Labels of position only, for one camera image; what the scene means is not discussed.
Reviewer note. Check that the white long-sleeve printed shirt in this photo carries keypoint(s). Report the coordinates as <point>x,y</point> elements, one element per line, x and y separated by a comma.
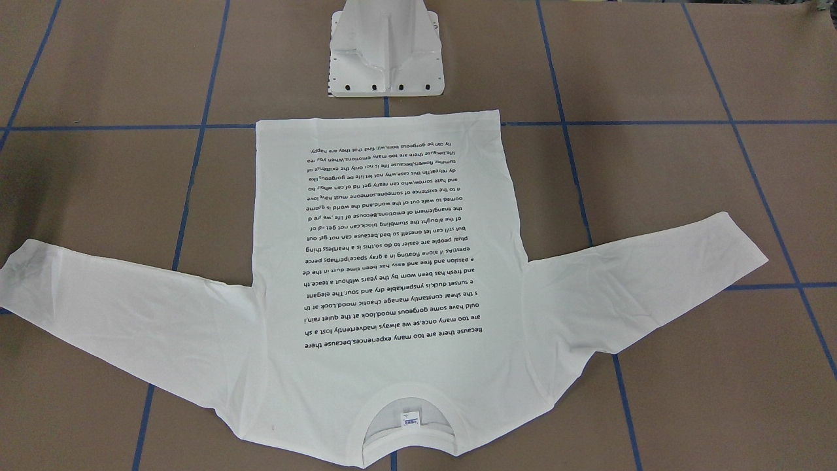
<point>392,303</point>

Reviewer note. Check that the white camera pole base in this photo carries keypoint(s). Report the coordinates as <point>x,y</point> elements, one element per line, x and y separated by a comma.
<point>385,48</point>

